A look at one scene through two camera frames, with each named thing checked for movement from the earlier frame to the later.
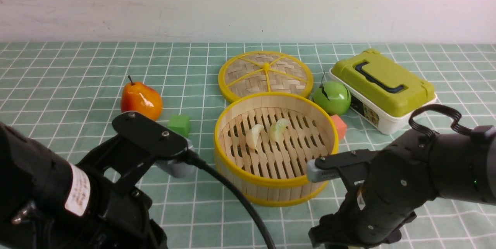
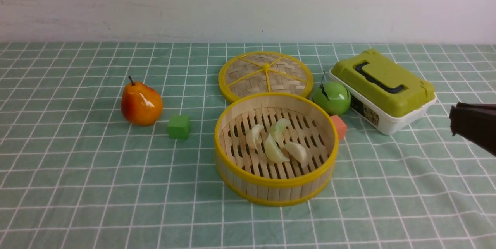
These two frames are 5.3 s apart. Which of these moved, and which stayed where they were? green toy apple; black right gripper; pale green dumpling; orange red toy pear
Moved: black right gripper
Stayed: pale green dumpling; green toy apple; orange red toy pear
